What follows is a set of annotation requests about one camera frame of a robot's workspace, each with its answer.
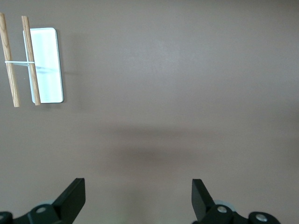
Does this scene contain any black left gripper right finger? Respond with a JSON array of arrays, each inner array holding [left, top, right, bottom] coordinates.
[[192, 178, 280, 224]]

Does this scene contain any white rack with wooden bars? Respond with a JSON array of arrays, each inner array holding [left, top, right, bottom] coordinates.
[[0, 12, 64, 108]]

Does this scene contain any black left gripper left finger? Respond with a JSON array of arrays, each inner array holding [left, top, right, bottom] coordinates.
[[0, 178, 86, 224]]

